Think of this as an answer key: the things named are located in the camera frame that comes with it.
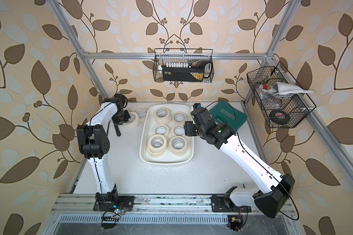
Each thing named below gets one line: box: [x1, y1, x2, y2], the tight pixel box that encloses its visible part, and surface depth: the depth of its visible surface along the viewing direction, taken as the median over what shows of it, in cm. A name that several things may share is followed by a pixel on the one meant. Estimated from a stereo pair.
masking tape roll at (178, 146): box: [168, 135, 189, 157], surface depth 92 cm
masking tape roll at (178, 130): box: [170, 124, 186, 139], surface depth 104 cm
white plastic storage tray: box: [139, 103, 195, 166], surface depth 96 cm
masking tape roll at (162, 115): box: [153, 106, 172, 125], surface depth 107 cm
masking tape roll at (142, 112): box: [135, 107, 149, 120], surface depth 114 cm
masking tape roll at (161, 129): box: [152, 123, 170, 138], surface depth 104 cm
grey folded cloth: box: [266, 81, 314, 96], surface depth 63 cm
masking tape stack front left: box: [146, 134, 168, 158], surface depth 91 cm
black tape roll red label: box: [269, 109, 291, 125], surface depth 73 cm
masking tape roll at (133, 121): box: [122, 111, 140, 129], surface depth 96 cm
